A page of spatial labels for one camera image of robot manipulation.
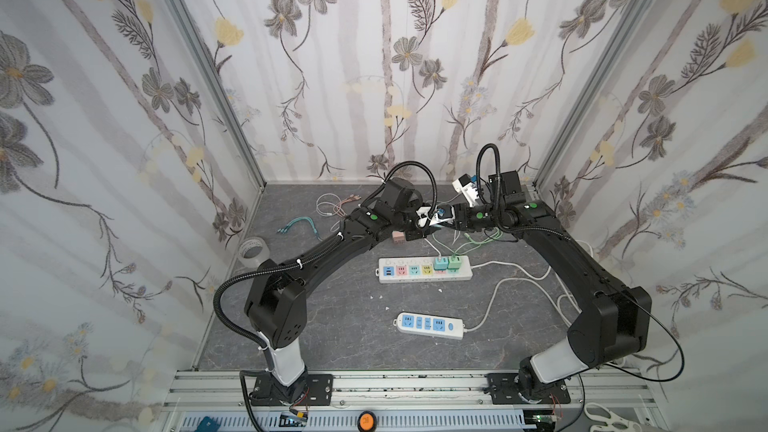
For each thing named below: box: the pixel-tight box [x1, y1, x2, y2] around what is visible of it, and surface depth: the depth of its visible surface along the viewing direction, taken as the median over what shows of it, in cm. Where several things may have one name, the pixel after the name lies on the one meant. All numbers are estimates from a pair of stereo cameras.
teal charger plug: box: [433, 257, 448, 271], surface depth 92 cm
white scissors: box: [584, 402, 643, 432], surface depth 71 cm
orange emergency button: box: [357, 410, 377, 432], surface depth 64 cm
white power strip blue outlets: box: [393, 312, 465, 340], surface depth 84 cm
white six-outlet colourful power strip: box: [375, 256, 473, 284], surface depth 95 cm
